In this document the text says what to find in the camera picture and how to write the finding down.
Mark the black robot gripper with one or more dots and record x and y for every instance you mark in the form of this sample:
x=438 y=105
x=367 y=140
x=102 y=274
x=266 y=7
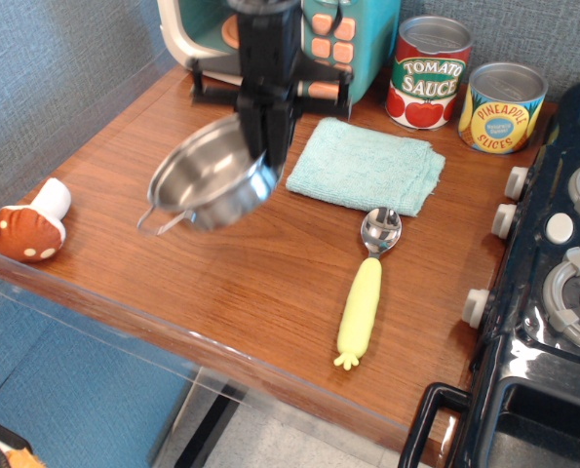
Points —
x=271 y=63

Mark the stainless steel pot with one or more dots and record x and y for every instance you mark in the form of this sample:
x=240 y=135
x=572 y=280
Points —
x=209 y=181

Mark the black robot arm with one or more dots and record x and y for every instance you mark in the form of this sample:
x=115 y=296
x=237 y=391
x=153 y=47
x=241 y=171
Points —
x=232 y=85

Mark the brown plush mushroom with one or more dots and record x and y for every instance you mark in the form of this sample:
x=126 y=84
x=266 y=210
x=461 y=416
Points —
x=34 y=232

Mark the light blue folded cloth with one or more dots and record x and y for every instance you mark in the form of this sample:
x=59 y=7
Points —
x=362 y=169

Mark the toy microwave oven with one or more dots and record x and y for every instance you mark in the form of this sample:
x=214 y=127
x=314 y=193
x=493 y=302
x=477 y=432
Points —
x=354 y=36

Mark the tomato sauce can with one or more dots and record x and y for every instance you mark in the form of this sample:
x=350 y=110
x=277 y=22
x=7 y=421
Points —
x=430 y=59

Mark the pineapple slices can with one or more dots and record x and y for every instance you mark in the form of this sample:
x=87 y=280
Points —
x=501 y=107

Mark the black toy stove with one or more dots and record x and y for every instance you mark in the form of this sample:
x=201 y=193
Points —
x=523 y=406

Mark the orange black object corner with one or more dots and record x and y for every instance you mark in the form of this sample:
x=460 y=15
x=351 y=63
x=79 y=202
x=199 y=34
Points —
x=16 y=451

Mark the spoon with yellow handle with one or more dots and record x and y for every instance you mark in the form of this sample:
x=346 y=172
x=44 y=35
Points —
x=380 y=231

